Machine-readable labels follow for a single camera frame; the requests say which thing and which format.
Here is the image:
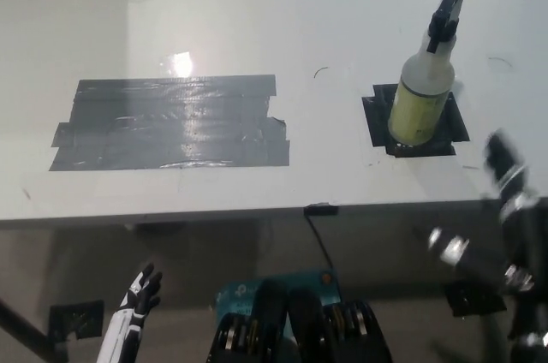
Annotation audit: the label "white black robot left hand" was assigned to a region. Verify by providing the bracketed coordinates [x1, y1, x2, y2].
[97, 263, 164, 363]

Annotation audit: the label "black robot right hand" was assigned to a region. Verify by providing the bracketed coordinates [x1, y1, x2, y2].
[413, 129, 548, 295]

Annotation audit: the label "translucent spray bottle yellow liquid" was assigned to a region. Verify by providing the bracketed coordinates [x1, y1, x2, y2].
[387, 0, 468, 146]

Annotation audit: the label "black robot torso blocks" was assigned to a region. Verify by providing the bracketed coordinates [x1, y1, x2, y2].
[205, 277, 393, 363]

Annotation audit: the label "dark metal table leg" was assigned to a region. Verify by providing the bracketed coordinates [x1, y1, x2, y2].
[0, 293, 70, 363]

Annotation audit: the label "teal router box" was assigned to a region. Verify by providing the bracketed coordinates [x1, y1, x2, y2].
[215, 267, 343, 338]

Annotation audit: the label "black tape square marker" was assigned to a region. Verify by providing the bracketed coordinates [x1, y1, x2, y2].
[361, 83, 471, 158]

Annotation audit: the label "small black edge clip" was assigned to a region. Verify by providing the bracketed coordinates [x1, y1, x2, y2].
[303, 205, 340, 216]

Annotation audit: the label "thin black cable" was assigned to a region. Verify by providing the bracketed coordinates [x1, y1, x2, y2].
[306, 212, 338, 272]

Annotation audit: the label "large grey duct tape patch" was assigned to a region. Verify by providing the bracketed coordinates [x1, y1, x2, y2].
[47, 74, 291, 173]

